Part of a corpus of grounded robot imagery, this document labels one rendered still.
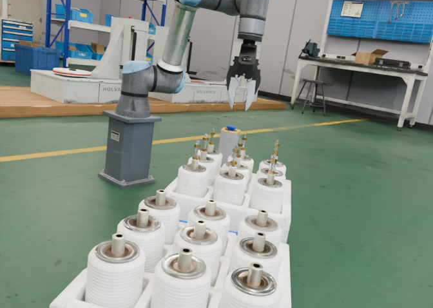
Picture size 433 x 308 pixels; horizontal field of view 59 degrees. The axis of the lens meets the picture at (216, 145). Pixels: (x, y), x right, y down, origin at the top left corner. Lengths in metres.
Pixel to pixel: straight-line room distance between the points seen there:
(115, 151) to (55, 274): 0.72
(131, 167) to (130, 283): 1.03
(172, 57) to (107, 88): 1.74
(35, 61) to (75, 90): 2.43
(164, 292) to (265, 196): 0.56
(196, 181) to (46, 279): 0.47
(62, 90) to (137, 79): 1.58
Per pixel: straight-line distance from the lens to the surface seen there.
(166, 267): 0.66
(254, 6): 1.11
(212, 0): 1.15
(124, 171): 1.67
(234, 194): 1.14
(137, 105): 1.63
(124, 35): 3.56
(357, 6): 6.27
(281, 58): 6.85
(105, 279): 0.67
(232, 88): 1.11
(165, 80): 1.66
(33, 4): 7.54
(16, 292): 1.06
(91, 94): 3.25
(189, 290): 0.64
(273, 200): 1.13
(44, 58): 5.61
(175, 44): 1.61
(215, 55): 7.72
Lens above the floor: 0.60
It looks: 13 degrees down
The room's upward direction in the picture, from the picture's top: 8 degrees clockwise
